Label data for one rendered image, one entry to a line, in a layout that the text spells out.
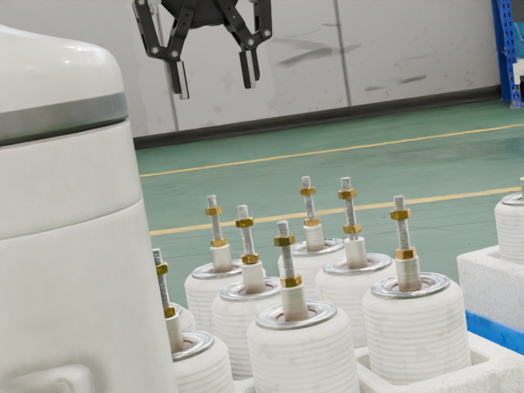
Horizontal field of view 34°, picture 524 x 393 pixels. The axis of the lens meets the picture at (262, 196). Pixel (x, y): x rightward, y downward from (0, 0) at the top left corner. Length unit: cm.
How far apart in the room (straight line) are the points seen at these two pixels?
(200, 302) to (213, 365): 26
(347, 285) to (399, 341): 12
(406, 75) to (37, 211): 554
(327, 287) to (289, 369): 17
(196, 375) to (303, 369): 10
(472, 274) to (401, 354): 40
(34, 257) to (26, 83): 6
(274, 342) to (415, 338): 13
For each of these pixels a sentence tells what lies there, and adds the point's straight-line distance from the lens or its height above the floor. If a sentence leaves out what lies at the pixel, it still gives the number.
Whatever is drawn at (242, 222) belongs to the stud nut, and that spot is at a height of 33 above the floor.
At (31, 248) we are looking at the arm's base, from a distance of 30.
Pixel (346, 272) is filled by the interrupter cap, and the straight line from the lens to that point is 92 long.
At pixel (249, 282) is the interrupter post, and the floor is 26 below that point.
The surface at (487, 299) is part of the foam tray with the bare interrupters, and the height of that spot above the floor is 13.
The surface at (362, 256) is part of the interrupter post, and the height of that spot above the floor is 26.
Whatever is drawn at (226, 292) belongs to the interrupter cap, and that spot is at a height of 25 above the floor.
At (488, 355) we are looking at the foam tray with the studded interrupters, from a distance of 86.
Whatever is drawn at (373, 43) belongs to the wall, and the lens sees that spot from 581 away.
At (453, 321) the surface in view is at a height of 22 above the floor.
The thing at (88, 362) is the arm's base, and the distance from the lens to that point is 31.
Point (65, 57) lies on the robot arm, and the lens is 30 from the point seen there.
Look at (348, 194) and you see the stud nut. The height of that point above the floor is 33.
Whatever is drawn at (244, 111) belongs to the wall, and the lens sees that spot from 593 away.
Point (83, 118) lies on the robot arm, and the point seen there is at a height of 48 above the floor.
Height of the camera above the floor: 49
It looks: 9 degrees down
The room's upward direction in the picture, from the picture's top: 9 degrees counter-clockwise
